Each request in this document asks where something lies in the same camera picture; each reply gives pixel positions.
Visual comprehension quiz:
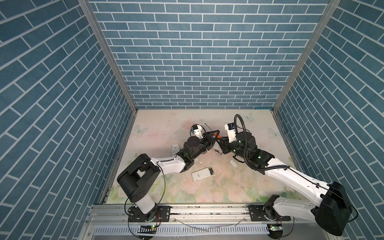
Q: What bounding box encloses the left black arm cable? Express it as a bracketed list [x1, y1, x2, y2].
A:
[124, 123, 208, 215]

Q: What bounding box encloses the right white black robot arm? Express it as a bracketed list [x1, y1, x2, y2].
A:
[217, 132, 353, 236]

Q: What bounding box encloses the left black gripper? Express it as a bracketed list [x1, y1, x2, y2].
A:
[190, 130, 220, 161]

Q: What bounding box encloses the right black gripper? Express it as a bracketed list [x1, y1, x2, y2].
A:
[216, 135, 250, 161]

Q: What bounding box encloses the orange black screwdriver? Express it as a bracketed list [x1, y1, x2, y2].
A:
[205, 123, 221, 139]

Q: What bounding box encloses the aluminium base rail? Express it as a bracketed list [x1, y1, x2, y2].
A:
[79, 204, 327, 240]

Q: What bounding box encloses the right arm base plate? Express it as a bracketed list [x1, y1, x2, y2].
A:
[247, 205, 291, 222]

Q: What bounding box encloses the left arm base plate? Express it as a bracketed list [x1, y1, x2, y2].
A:
[129, 205, 171, 223]

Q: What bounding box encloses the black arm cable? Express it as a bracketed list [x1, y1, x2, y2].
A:
[124, 123, 208, 215]
[233, 113, 359, 223]

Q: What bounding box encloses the aluminium corner post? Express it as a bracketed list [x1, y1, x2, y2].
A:
[272, 0, 341, 115]
[78, 0, 138, 114]

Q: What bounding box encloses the grey loose wire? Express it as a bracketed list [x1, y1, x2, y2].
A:
[173, 216, 247, 232]

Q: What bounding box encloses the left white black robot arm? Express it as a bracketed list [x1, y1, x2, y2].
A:
[117, 132, 217, 214]

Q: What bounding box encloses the white vented strip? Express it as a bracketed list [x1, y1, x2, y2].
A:
[93, 224, 269, 237]

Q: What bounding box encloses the left aluminium corner post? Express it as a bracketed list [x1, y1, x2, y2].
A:
[78, 0, 138, 114]

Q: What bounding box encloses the right controller board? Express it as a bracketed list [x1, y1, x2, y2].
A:
[267, 224, 284, 240]

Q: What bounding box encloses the controller board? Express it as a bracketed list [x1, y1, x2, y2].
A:
[267, 224, 284, 240]
[137, 225, 158, 240]

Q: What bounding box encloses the left controller board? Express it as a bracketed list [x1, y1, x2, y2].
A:
[137, 225, 158, 240]

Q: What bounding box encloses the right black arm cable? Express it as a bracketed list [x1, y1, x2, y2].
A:
[233, 113, 359, 223]

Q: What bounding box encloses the grey white remote control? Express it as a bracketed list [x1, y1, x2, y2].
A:
[192, 167, 215, 182]

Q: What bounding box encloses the right aluminium corner post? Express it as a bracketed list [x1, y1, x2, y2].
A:
[272, 0, 341, 115]

